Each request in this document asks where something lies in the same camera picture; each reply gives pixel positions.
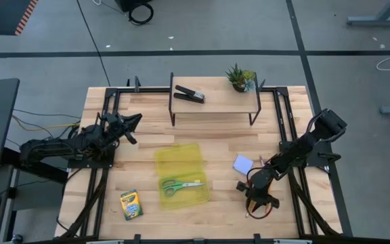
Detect wooden shelf riser black legs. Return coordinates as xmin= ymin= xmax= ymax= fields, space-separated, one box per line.
xmin=168 ymin=71 xmax=263 ymax=127

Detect orange striped floor mat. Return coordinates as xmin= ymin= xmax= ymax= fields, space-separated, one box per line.
xmin=0 ymin=0 xmax=40 ymax=37

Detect coiled black cable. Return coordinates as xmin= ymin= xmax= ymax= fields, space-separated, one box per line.
xmin=127 ymin=2 xmax=155 ymax=26

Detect green handled scissors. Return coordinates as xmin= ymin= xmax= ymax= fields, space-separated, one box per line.
xmin=160 ymin=178 xmax=207 ymax=198

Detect black stapler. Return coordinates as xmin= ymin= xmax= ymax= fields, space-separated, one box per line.
xmin=173 ymin=84 xmax=207 ymax=105

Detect potted succulent plant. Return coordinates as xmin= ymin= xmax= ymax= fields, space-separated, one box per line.
xmin=225 ymin=62 xmax=257 ymax=94

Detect crayon box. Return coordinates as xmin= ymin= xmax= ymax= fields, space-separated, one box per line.
xmin=119 ymin=188 xmax=144 ymax=222

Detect yellow translucent pencil case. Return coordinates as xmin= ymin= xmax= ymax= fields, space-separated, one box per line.
xmin=154 ymin=142 xmax=212 ymax=211

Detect pale sticky note pad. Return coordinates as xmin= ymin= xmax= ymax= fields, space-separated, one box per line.
xmin=232 ymin=154 xmax=255 ymax=176

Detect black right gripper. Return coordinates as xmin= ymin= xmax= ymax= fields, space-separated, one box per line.
xmin=236 ymin=167 xmax=281 ymax=219

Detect black equipment box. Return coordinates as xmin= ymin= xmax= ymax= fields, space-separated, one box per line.
xmin=114 ymin=0 xmax=152 ymax=13

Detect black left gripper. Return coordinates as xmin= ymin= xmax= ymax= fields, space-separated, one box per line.
xmin=96 ymin=113 xmax=144 ymax=146

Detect grey table leg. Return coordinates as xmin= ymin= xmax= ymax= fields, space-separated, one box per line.
xmin=346 ymin=0 xmax=390 ymax=28

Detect yellow cable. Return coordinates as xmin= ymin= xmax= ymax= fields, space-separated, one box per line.
xmin=11 ymin=114 xmax=81 ymax=133

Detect long black floor cable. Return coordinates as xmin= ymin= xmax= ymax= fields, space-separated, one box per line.
xmin=76 ymin=0 xmax=112 ymax=87

